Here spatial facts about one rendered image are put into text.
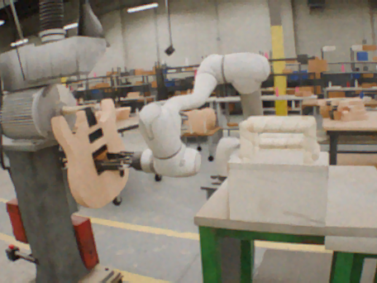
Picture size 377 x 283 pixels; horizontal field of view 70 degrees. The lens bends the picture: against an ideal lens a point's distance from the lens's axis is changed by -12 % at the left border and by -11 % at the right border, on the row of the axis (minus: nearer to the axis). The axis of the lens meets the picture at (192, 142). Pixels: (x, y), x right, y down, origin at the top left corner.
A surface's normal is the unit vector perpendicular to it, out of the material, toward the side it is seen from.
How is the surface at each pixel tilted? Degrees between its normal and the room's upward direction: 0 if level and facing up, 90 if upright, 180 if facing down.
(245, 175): 90
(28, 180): 90
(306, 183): 90
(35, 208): 90
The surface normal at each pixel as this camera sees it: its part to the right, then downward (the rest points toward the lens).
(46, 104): 0.86, -0.03
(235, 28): -0.38, 0.22
